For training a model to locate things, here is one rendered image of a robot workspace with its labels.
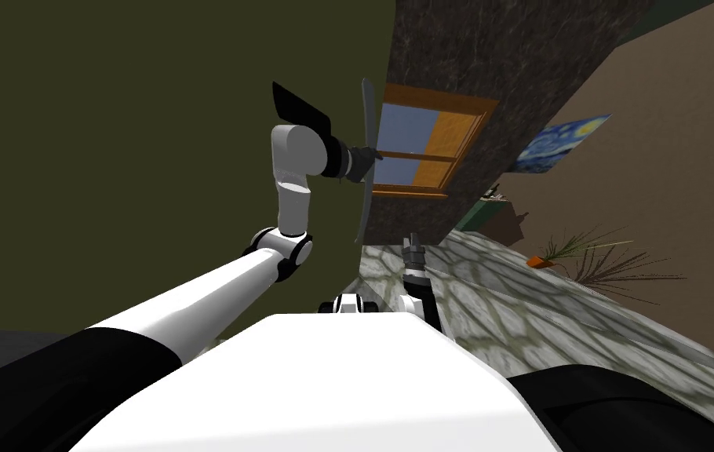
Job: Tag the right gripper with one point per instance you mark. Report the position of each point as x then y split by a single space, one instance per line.
414 257

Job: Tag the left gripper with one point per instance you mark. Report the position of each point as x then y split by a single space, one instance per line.
362 163

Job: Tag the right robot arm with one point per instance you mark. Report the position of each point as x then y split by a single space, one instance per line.
614 408

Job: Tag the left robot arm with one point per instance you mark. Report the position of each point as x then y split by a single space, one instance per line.
206 307

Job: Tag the wooden framed window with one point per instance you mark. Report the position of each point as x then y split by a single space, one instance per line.
423 144

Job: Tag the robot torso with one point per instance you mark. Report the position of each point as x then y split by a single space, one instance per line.
332 389

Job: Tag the potted plant with orange pot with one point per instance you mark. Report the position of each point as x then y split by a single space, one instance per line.
589 260

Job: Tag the blue starry night painting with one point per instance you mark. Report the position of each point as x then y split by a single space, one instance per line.
558 144

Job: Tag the dark olive green door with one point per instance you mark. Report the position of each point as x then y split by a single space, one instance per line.
112 157

